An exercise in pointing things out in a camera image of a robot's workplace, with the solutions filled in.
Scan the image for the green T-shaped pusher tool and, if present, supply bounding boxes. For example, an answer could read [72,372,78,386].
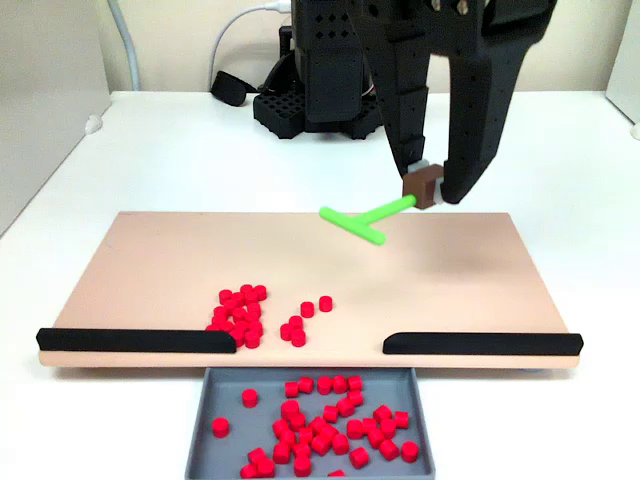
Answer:
[318,163,446,247]

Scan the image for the grey tray container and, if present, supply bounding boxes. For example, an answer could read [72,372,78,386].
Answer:
[183,367,437,480]

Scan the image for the white partition panel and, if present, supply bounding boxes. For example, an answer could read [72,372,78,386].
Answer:
[606,0,640,126]
[0,0,112,237]

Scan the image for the black table clamp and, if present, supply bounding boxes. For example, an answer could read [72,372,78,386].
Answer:
[209,69,261,109]

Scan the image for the beige rectangular board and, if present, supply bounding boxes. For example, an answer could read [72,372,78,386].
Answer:
[38,210,582,372]

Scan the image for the white power cable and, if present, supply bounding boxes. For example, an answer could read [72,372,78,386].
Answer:
[207,0,291,94]

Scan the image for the black guide rail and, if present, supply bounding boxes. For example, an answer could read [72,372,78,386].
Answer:
[382,331,585,357]
[35,327,237,355]

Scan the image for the white hose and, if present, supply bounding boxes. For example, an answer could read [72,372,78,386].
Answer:
[107,0,142,92]

